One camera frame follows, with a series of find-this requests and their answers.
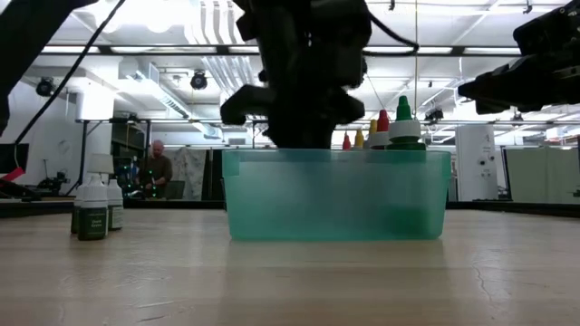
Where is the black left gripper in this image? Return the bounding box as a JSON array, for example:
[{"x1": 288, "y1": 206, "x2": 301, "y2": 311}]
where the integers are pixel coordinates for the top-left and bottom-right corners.
[{"x1": 220, "y1": 0, "x2": 373, "y2": 150}]

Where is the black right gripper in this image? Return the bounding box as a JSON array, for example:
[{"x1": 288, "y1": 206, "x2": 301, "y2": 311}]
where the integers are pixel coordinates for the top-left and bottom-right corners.
[{"x1": 457, "y1": 0, "x2": 580, "y2": 115}]

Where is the large red food coloring bottle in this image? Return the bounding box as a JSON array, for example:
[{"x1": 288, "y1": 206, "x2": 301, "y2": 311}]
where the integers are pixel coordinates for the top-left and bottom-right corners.
[{"x1": 369, "y1": 109, "x2": 392, "y2": 150}]

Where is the large green food coloring bottle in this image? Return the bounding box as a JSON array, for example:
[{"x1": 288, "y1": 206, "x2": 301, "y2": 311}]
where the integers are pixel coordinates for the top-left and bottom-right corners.
[{"x1": 386, "y1": 95, "x2": 428, "y2": 153}]

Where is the small green dropper bottle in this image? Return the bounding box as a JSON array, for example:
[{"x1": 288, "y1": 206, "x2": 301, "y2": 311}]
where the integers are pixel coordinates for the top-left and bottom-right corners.
[{"x1": 77, "y1": 174, "x2": 110, "y2": 242}]

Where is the green cutting mat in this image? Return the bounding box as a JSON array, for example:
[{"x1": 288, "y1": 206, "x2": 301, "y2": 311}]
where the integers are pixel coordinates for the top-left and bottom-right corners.
[{"x1": 220, "y1": 149, "x2": 453, "y2": 242}]

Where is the white round column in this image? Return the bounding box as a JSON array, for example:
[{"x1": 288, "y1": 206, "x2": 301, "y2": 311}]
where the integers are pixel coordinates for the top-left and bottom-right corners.
[{"x1": 455, "y1": 124, "x2": 499, "y2": 202}]

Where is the grey partition panel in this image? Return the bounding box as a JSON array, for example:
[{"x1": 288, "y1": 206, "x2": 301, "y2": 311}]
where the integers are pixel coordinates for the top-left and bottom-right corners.
[{"x1": 504, "y1": 147, "x2": 580, "y2": 205}]

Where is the black laptop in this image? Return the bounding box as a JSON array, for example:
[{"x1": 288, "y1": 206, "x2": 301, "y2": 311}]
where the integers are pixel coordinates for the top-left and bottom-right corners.
[{"x1": 163, "y1": 179, "x2": 186, "y2": 200}]

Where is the person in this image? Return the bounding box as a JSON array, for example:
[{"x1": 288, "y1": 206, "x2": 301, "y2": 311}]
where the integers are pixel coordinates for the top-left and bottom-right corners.
[{"x1": 135, "y1": 139, "x2": 174, "y2": 199}]

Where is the black monitor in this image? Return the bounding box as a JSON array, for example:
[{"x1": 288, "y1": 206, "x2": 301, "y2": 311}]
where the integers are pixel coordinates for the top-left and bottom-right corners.
[{"x1": 0, "y1": 143, "x2": 30, "y2": 176}]

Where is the black looped camera cable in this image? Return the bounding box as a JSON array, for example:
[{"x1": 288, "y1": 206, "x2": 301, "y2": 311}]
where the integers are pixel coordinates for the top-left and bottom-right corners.
[{"x1": 365, "y1": 11, "x2": 421, "y2": 58}]

